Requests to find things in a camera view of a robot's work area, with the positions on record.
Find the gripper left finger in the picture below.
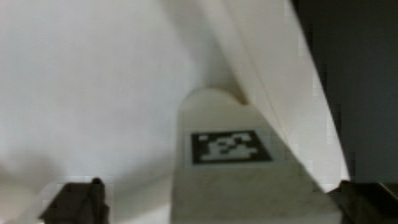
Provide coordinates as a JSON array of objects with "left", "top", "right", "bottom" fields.
[{"left": 38, "top": 178, "right": 110, "bottom": 224}]

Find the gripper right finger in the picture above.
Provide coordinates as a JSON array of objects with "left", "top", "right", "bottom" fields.
[{"left": 328, "top": 180, "right": 398, "bottom": 224}]

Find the white square table top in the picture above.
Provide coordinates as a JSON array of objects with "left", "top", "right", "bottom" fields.
[{"left": 0, "top": 0, "right": 348, "bottom": 224}]

